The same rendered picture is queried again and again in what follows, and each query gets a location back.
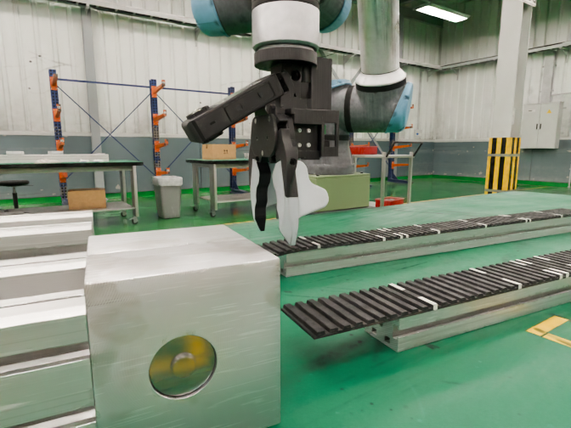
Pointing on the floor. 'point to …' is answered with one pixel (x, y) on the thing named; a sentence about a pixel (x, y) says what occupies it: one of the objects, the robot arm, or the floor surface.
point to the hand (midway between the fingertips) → (269, 229)
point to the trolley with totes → (385, 170)
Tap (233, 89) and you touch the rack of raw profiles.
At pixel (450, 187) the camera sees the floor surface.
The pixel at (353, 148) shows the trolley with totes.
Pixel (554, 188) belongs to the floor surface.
